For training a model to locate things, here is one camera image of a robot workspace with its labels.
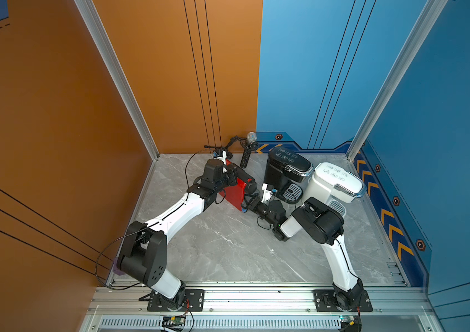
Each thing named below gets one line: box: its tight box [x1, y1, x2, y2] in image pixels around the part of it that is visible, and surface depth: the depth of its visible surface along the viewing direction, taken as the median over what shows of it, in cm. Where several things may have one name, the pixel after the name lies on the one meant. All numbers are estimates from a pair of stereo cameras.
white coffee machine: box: [302, 161, 367, 218], surface depth 84 cm
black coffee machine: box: [264, 146, 314, 205], surface depth 91 cm
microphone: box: [203, 131, 260, 169], surface depth 107 cm
